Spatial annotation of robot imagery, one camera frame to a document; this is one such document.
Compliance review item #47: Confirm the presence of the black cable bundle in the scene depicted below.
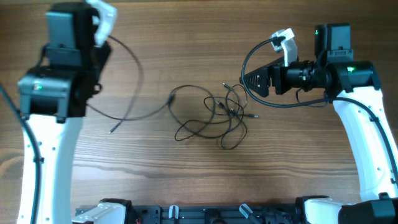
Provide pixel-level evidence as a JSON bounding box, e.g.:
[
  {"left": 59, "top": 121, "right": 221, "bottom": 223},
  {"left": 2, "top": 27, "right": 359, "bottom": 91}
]
[{"left": 167, "top": 82, "right": 259, "bottom": 151}]

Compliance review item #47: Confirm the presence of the separated thin black cable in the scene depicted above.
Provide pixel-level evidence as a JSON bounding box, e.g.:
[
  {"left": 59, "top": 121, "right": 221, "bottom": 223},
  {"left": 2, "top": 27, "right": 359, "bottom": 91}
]
[{"left": 86, "top": 35, "right": 177, "bottom": 135}]

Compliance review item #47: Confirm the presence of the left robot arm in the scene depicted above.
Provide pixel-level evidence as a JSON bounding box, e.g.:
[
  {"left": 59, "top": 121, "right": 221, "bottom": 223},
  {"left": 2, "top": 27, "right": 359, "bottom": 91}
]
[{"left": 17, "top": 1, "right": 118, "bottom": 223}]

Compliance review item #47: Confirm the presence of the right camera black cable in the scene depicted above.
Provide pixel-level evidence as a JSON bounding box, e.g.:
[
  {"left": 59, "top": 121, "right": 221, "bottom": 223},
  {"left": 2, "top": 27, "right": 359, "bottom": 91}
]
[{"left": 241, "top": 35, "right": 398, "bottom": 187}]

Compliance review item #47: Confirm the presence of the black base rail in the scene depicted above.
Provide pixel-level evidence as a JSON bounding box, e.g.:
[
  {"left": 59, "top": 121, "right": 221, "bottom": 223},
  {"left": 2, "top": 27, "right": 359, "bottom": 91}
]
[{"left": 71, "top": 195, "right": 352, "bottom": 224}]

